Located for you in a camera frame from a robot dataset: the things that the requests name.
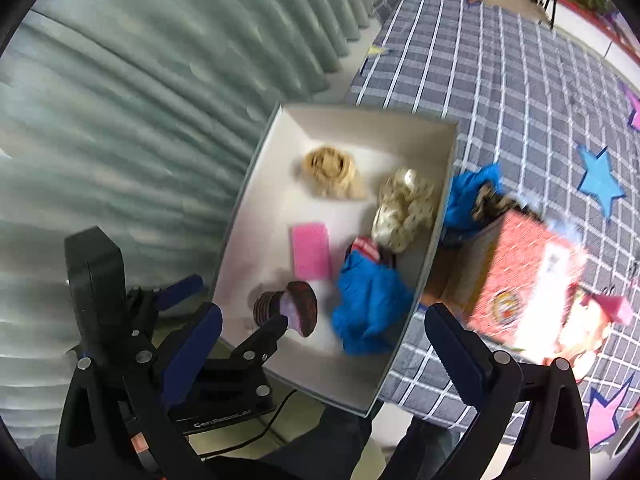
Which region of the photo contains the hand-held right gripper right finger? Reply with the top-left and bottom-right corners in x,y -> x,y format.
424,302 -> 593,480

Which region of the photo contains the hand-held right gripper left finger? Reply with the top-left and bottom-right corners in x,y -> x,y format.
56,301 -> 224,480

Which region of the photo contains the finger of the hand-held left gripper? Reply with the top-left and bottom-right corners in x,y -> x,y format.
130,274 -> 204,322
231,316 -> 290,367

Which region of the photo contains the light pink sponge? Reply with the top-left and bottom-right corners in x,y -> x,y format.
291,224 -> 332,281

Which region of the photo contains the large blue scrunchie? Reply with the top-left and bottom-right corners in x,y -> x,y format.
331,250 -> 416,356

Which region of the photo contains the pink knit sock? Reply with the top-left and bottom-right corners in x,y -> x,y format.
350,237 -> 397,267

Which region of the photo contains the cream polka dot scrunchie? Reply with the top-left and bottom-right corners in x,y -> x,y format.
371,167 -> 437,254

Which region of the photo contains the beige cloth scrunchie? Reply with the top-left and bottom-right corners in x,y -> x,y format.
301,145 -> 368,200

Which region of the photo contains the white cardboard box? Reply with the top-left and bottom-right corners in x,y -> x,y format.
207,102 -> 461,418

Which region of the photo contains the red patterned carton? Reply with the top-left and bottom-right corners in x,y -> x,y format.
434,209 -> 590,357

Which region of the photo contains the peach print tissue pack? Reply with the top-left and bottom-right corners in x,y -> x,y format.
545,260 -> 636,386

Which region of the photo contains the leopard print scrunchie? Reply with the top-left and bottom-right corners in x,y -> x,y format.
472,185 -> 521,223

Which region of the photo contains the small blue scrunchie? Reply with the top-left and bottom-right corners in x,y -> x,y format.
444,164 -> 503,233

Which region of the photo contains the grey green curtain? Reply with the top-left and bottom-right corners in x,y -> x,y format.
0,0 -> 386,466

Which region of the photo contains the grey checked star blanket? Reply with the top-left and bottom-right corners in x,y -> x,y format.
345,0 -> 640,461

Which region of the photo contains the black cable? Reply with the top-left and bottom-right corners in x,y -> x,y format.
200,390 -> 301,461

